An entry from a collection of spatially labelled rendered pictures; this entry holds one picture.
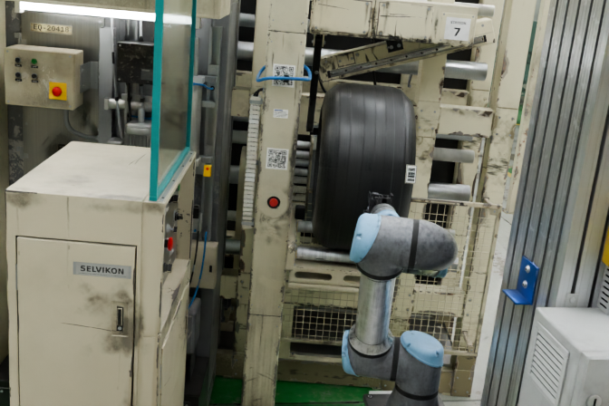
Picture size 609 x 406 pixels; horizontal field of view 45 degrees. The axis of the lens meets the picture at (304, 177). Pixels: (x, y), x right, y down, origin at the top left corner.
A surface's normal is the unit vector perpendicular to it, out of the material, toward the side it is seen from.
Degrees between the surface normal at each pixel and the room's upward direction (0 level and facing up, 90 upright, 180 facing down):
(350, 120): 46
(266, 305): 90
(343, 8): 90
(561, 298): 90
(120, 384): 90
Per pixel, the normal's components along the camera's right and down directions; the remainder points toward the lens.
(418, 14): 0.00, 0.27
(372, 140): 0.04, -0.29
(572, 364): -0.98, -0.04
